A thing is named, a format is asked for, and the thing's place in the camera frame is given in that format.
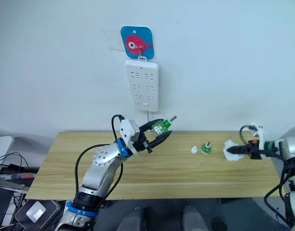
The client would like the clear plastic wall sheet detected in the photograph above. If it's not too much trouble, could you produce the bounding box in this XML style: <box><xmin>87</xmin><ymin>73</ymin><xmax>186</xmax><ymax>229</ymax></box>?
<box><xmin>101</xmin><ymin>27</ymin><xmax>125</xmax><ymax>52</ymax></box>

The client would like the blue fish wall hook plate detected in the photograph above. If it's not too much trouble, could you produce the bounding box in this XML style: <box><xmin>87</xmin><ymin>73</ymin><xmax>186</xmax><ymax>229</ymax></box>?
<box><xmin>120</xmin><ymin>26</ymin><xmax>155</xmax><ymax>60</ymax></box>

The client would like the black box device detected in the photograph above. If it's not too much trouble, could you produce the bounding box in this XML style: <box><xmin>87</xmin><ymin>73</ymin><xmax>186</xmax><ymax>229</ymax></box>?
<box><xmin>14</xmin><ymin>199</ymin><xmax>62</xmax><ymax>231</ymax></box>

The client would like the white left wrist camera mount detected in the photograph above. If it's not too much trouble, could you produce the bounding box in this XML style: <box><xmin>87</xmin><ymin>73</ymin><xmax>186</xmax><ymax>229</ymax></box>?
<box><xmin>119</xmin><ymin>118</ymin><xmax>141</xmax><ymax>145</ymax></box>

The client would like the white side desk top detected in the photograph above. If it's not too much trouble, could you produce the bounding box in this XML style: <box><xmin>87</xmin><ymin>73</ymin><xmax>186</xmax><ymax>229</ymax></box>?
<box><xmin>0</xmin><ymin>136</ymin><xmax>15</xmax><ymax>170</ymax></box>

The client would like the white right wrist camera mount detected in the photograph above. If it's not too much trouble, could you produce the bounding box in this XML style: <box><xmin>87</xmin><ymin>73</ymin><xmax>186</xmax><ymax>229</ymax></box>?
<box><xmin>248</xmin><ymin>123</ymin><xmax>270</xmax><ymax>160</ymax></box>

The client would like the black loose cable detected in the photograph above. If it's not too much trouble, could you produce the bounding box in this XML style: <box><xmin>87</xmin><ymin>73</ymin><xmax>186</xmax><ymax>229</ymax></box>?
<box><xmin>0</xmin><ymin>151</ymin><xmax>40</xmax><ymax>174</ymax></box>

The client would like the dark grey rounded shape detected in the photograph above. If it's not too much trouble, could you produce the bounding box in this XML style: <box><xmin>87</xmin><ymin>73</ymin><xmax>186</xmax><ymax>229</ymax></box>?
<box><xmin>182</xmin><ymin>206</ymin><xmax>209</xmax><ymax>231</ymax></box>
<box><xmin>117</xmin><ymin>208</ymin><xmax>145</xmax><ymax>231</ymax></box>

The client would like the white wall power strip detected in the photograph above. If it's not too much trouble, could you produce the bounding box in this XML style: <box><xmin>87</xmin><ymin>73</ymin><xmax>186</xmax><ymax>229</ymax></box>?
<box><xmin>124</xmin><ymin>59</ymin><xmax>160</xmax><ymax>113</ymax></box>

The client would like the white mosquito repellent heater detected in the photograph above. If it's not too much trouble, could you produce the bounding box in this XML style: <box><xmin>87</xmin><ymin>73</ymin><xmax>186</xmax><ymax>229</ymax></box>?
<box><xmin>223</xmin><ymin>140</ymin><xmax>246</xmax><ymax>162</ymax></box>

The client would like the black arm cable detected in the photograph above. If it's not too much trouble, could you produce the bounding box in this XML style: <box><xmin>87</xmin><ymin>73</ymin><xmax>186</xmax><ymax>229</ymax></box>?
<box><xmin>74</xmin><ymin>114</ymin><xmax>126</xmax><ymax>200</ymax></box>
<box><xmin>239</xmin><ymin>124</ymin><xmax>295</xmax><ymax>228</ymax></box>

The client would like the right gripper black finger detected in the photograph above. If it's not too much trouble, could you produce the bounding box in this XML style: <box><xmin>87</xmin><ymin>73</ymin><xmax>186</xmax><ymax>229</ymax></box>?
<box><xmin>226</xmin><ymin>144</ymin><xmax>249</xmax><ymax>156</ymax></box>

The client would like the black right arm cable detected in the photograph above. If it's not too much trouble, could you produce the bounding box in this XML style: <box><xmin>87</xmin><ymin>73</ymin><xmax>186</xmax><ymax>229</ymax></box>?
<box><xmin>239</xmin><ymin>124</ymin><xmax>295</xmax><ymax>228</ymax></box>

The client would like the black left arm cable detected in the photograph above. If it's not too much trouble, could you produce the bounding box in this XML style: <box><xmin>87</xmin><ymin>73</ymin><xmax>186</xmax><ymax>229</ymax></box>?
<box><xmin>74</xmin><ymin>114</ymin><xmax>126</xmax><ymax>200</ymax></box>

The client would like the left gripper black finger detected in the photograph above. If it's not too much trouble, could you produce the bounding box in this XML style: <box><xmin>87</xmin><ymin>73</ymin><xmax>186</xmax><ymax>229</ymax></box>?
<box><xmin>138</xmin><ymin>118</ymin><xmax>164</xmax><ymax>135</ymax></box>
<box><xmin>147</xmin><ymin>130</ymin><xmax>173</xmax><ymax>149</ymax></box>

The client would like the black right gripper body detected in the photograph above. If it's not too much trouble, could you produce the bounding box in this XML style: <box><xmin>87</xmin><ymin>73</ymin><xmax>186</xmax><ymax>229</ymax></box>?
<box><xmin>246</xmin><ymin>139</ymin><xmax>265</xmax><ymax>160</ymax></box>

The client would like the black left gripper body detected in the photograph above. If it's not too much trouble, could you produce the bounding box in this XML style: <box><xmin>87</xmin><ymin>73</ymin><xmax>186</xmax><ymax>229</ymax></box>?
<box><xmin>131</xmin><ymin>133</ymin><xmax>155</xmax><ymax>154</ymax></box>

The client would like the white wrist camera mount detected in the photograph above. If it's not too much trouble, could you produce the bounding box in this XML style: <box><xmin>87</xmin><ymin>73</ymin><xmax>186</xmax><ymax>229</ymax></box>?
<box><xmin>119</xmin><ymin>118</ymin><xmax>141</xmax><ymax>145</ymax></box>
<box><xmin>248</xmin><ymin>123</ymin><xmax>270</xmax><ymax>160</ymax></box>

